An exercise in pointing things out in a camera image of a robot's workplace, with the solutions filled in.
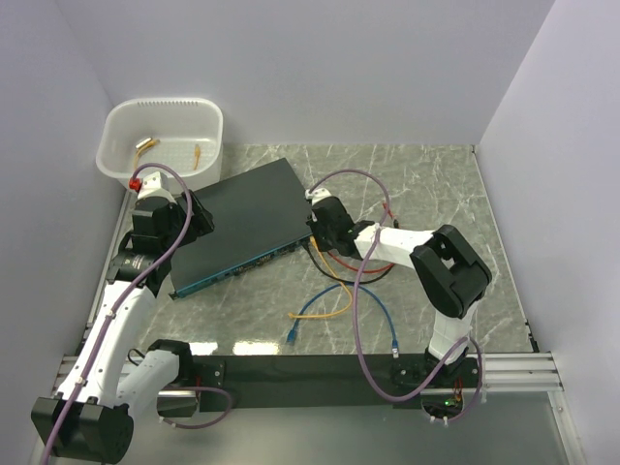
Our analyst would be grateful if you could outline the blue ethernet cable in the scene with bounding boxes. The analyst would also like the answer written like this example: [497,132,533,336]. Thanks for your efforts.
[285,283,401,358]

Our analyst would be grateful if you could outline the black network switch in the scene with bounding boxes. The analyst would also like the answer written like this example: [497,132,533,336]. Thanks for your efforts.
[170,159,311,299]

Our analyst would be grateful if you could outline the white plastic tub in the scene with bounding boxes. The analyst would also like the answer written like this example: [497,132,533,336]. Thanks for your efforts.
[95,98,224,191]

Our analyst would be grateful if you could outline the orange ethernet cable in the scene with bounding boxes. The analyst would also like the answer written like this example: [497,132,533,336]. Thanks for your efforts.
[287,236,353,321]

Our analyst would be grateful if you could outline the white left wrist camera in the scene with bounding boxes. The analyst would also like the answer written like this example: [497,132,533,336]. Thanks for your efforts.
[128,171,174,202]

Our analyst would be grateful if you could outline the aluminium rail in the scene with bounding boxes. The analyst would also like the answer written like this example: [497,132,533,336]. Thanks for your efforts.
[57,331,561,404]

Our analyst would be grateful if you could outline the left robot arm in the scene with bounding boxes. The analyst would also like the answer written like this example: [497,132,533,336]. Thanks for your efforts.
[31,188,214,464]

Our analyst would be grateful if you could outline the small orange plug in tub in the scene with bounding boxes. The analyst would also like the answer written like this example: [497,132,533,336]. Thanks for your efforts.
[193,144,202,171]

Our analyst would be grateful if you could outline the red ethernet cable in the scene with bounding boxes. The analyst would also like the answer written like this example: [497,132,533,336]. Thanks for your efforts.
[324,202,396,273]

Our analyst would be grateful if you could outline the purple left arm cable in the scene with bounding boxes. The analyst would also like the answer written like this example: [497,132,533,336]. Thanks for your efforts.
[38,164,233,465]

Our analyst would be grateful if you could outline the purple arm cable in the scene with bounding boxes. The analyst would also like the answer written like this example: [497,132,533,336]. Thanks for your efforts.
[38,164,233,465]
[309,169,485,426]

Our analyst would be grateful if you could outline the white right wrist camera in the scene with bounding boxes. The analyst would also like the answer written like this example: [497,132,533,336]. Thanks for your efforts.
[305,188,332,205]

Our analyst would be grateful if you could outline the orange cable piece in tub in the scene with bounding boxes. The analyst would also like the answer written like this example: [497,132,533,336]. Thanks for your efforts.
[132,137,161,171]

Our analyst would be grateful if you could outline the black ethernet cable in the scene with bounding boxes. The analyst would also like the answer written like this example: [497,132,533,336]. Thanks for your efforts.
[302,220,401,285]

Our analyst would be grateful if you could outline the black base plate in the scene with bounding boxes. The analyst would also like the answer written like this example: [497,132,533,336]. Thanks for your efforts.
[136,352,483,419]

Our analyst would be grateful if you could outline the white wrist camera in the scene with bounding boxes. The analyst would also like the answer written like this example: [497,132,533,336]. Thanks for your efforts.
[305,188,332,205]
[128,171,174,202]

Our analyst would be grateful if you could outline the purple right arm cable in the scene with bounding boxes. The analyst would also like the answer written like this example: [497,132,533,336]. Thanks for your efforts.
[309,169,485,426]

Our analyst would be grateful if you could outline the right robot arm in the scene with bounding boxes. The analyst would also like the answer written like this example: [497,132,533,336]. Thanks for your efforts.
[306,189,492,387]

